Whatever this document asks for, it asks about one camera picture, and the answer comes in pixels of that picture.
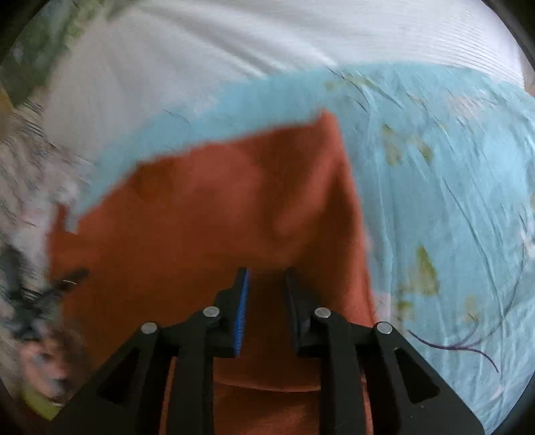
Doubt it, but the rust orange knit sweater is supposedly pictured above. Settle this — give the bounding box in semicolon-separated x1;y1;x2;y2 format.
49;112;375;434

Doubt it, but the light blue floral bedsheet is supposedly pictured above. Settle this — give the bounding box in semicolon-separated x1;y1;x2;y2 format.
75;64;534;434

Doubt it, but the black white patterned cloth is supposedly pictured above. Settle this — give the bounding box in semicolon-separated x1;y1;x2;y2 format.
1;89;88;407

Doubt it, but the white striped blanket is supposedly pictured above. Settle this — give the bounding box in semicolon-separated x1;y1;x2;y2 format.
43;1;533;157

